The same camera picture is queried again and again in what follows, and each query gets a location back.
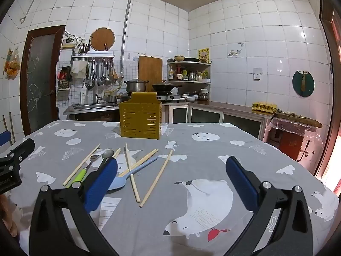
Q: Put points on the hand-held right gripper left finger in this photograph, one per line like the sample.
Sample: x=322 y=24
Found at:
x=102 y=184

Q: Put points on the row of condiment bottles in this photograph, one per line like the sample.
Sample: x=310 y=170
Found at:
x=183 y=74

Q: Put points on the brown door frame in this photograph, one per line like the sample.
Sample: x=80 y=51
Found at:
x=333 y=72

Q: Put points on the brown frosted-glass door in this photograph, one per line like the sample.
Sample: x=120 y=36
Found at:
x=40 y=85

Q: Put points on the knife holder with utensils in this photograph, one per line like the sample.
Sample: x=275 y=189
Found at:
x=82 y=49

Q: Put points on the green round wall board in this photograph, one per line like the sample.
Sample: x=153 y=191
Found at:
x=303 y=84

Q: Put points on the blue chair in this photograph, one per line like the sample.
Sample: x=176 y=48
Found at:
x=4 y=137

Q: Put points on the small steel pot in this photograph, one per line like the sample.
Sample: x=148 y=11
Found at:
x=112 y=98

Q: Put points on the wall electrical box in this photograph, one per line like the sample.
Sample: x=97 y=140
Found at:
x=68 y=43

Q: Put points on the wall hooks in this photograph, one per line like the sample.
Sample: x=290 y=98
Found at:
x=235 y=51

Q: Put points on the steel kitchen sink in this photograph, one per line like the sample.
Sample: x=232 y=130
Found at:
x=88 y=107

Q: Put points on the red hanging bag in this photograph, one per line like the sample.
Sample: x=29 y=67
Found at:
x=64 y=76

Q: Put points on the rectangular wooden cutting board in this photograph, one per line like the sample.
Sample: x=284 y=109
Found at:
x=150 y=69

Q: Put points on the plastic-covered red cabinet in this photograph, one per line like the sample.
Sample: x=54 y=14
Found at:
x=290 y=141

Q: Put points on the white hanging cloth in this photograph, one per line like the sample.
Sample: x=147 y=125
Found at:
x=78 y=69

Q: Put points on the person's left hand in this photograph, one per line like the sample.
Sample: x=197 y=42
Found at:
x=5 y=213

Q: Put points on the hanging plastic bag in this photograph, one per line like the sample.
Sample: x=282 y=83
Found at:
x=12 y=65

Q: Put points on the yellow egg tray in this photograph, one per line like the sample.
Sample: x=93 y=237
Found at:
x=263 y=107

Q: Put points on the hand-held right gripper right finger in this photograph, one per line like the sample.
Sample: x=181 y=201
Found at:
x=241 y=182

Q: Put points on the white wall socket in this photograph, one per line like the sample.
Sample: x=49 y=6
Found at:
x=257 y=74

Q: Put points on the white soap bottle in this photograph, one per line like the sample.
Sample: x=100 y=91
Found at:
x=84 y=96

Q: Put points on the yellow plastic utensil holder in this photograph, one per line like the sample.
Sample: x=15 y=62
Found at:
x=140 y=117

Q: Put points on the steel cooking pot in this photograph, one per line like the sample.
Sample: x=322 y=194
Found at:
x=135 y=85

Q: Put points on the steel corner shelf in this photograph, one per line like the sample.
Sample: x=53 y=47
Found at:
x=189 y=62

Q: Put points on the stack of white bowls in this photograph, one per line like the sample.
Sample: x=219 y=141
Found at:
x=190 y=97

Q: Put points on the wooden sticks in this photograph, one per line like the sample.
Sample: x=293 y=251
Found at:
x=12 y=128

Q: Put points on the yellow wall poster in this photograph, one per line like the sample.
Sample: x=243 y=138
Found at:
x=203 y=55

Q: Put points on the steel wall utensil rack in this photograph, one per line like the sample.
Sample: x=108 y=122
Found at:
x=93 y=56

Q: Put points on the thick wooden chopping block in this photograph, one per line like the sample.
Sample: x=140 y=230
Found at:
x=298 y=119

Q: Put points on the row of hanging ladles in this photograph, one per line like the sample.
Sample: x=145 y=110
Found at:
x=102 y=74

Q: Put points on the metal spoon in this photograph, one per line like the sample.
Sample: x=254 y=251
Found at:
x=108 y=153

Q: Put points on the grey bear-print tablecloth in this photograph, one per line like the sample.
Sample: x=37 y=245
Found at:
x=186 y=165

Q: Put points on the beige ceramic pot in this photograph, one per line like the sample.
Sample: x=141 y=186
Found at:
x=179 y=58

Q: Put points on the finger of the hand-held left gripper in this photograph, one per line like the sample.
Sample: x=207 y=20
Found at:
x=22 y=148

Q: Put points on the steel gas stove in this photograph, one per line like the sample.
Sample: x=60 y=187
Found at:
x=170 y=97

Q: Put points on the kitchen counter cabinet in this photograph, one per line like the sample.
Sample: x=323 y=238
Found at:
x=226 y=112

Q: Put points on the glass jar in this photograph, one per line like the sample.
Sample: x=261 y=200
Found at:
x=203 y=95

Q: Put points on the black pan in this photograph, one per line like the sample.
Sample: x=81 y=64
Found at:
x=191 y=59

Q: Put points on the round wooden board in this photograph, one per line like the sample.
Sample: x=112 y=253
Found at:
x=101 y=38

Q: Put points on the black wok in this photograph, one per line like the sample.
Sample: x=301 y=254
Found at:
x=165 y=87

